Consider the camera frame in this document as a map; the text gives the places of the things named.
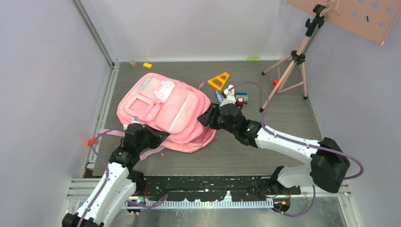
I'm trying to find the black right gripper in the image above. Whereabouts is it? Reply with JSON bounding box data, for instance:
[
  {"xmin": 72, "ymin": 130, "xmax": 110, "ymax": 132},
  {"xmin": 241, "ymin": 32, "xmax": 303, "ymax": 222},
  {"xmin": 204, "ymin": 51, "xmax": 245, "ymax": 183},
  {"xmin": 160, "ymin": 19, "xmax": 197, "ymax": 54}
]
[{"xmin": 197, "ymin": 103, "xmax": 237, "ymax": 135}]

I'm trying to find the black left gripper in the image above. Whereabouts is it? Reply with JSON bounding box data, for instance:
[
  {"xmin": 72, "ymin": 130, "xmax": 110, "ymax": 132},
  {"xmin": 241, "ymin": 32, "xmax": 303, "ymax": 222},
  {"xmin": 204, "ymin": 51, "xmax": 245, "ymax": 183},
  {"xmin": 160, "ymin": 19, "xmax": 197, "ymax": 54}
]
[{"xmin": 136, "ymin": 123, "xmax": 168, "ymax": 152}]

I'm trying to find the pink student backpack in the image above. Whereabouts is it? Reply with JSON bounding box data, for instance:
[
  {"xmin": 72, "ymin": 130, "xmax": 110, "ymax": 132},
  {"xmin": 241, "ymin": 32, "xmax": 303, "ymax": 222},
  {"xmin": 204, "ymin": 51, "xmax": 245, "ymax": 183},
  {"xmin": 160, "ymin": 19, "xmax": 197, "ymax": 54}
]
[{"xmin": 116, "ymin": 73, "xmax": 216, "ymax": 160}]

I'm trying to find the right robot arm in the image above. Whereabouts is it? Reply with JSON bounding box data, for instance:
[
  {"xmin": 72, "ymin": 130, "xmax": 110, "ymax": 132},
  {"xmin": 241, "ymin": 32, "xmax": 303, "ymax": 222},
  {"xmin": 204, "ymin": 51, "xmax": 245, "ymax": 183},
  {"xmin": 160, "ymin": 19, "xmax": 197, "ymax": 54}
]
[{"xmin": 197, "ymin": 104, "xmax": 350, "ymax": 194}]

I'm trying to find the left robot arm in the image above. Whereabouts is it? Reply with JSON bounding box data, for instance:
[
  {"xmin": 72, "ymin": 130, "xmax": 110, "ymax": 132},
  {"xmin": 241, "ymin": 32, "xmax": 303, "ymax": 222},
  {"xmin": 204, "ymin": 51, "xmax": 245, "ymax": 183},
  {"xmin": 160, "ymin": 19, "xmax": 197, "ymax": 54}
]
[{"xmin": 61, "ymin": 122, "xmax": 170, "ymax": 227}]

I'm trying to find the blue toy brick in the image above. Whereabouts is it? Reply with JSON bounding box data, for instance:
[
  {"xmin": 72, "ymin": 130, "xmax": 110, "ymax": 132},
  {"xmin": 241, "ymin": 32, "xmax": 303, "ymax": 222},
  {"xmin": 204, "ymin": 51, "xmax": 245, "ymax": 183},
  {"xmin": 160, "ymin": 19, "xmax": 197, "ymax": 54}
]
[{"xmin": 235, "ymin": 92, "xmax": 249, "ymax": 105}]

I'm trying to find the white pink stapler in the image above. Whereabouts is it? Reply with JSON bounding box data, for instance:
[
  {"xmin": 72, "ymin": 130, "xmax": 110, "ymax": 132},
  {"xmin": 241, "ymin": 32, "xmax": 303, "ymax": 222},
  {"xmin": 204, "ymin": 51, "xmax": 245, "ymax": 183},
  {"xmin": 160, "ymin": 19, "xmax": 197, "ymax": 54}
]
[{"xmin": 228, "ymin": 85, "xmax": 235, "ymax": 92}]

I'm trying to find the yellow triangle ruler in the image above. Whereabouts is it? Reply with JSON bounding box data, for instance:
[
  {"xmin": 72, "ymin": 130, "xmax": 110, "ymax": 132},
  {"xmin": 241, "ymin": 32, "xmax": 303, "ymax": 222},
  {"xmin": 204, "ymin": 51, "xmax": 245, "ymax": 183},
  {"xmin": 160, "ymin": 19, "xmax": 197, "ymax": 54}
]
[{"xmin": 207, "ymin": 72, "xmax": 230, "ymax": 92}]

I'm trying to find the small yellow brick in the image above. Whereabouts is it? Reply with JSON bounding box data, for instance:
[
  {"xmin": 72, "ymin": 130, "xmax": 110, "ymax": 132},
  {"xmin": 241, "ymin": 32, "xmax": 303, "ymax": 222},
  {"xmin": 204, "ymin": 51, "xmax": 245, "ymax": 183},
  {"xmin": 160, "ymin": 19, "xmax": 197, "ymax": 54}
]
[{"xmin": 143, "ymin": 62, "xmax": 153, "ymax": 69}]

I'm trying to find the small wooden block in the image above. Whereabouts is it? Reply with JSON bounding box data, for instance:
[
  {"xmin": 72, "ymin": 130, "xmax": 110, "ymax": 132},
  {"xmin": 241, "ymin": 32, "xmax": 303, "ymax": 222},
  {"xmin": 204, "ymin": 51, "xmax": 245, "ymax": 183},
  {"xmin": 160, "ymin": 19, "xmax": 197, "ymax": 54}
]
[{"xmin": 130, "ymin": 61, "xmax": 137, "ymax": 68}]

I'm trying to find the pink tripod music stand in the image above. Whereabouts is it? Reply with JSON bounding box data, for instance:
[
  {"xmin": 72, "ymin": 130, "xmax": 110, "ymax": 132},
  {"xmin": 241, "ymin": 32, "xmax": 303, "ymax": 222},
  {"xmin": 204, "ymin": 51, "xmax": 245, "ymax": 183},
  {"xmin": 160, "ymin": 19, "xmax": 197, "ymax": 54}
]
[{"xmin": 260, "ymin": 0, "xmax": 401, "ymax": 112}]

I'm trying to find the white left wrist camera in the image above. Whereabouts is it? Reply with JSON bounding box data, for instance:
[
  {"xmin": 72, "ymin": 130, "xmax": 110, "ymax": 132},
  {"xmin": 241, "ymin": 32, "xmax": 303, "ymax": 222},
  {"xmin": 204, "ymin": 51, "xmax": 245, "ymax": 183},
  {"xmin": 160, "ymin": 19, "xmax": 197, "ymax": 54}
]
[{"xmin": 123, "ymin": 116, "xmax": 140, "ymax": 130}]

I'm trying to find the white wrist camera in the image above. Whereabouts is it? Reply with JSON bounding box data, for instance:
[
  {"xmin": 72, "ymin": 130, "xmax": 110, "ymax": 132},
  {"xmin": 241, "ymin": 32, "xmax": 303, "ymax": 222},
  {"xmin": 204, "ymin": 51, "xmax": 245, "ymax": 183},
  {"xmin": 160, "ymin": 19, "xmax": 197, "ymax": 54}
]
[
  {"xmin": 123, "ymin": 116, "xmax": 140, "ymax": 130},
  {"xmin": 219, "ymin": 89, "xmax": 236, "ymax": 107}
]

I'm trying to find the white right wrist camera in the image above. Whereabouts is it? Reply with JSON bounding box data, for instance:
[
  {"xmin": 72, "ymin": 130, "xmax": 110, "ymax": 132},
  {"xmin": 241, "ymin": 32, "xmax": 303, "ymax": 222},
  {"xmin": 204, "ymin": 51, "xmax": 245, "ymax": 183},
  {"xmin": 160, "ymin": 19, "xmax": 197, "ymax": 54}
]
[{"xmin": 219, "ymin": 89, "xmax": 236, "ymax": 107}]

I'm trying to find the orange clip on frame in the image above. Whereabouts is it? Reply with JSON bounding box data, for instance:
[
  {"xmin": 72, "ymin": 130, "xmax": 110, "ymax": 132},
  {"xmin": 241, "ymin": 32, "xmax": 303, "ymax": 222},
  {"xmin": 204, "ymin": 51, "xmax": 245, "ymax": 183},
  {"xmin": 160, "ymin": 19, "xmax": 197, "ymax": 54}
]
[{"xmin": 87, "ymin": 137, "xmax": 97, "ymax": 146}]

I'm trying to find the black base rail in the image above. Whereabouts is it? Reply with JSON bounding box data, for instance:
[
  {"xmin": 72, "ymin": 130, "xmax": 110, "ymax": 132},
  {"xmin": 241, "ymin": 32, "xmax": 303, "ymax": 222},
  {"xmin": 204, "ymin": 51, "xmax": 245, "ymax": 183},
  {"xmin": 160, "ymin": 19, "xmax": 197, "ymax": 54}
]
[{"xmin": 125, "ymin": 175, "xmax": 301, "ymax": 213}]

